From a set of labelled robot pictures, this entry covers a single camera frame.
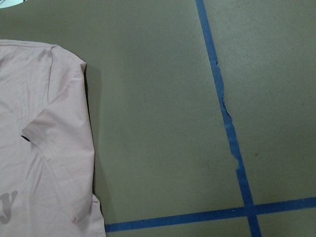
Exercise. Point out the crossing blue tape line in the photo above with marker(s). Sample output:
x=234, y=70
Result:
x=222, y=214

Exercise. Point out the pink Snoopy t-shirt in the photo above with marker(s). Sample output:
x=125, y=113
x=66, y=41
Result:
x=46, y=146

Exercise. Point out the long blue tape line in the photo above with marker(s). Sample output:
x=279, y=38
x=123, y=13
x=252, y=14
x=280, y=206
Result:
x=228, y=122

